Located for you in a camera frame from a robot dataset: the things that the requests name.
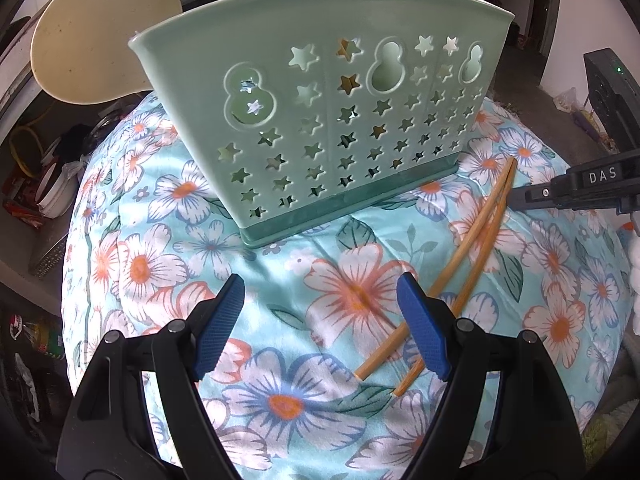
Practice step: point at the bamboo chopstick one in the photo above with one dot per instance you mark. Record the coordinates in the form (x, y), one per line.
(401, 333)

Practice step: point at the cream rice paddle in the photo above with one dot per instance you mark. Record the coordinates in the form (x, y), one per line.
(80, 54)

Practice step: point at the bamboo chopstick two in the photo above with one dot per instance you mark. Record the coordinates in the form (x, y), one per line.
(484, 223)

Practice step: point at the floral blue quilt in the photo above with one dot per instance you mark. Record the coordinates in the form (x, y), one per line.
(148, 240)

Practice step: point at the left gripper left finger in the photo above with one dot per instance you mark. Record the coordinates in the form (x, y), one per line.
(183, 352)

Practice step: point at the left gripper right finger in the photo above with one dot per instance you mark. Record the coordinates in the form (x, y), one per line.
(459, 352)

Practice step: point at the stack of white bowls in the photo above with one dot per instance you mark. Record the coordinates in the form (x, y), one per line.
(58, 183)

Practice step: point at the mint green utensil holder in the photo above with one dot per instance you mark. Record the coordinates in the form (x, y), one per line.
(300, 111)

